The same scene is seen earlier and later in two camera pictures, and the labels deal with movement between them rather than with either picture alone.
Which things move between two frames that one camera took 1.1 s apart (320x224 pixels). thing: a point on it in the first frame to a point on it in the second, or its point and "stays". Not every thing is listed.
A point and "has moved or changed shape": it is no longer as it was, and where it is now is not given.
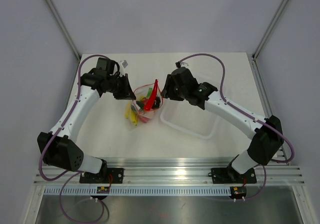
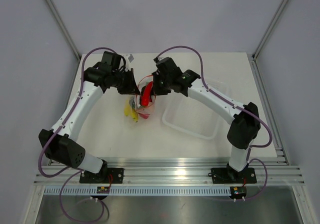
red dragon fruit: x=145 y=118 to x=144 y=114
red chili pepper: x=148 y=104 to x=145 y=96
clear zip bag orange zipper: x=147 y=99 has moved or changed shape
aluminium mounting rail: x=170 y=172 stays
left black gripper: x=127 y=92 to x=131 y=88
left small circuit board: x=101 y=189 stays
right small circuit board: x=238 y=191 stays
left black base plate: x=112 y=175 stays
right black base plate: x=229 y=175 stays
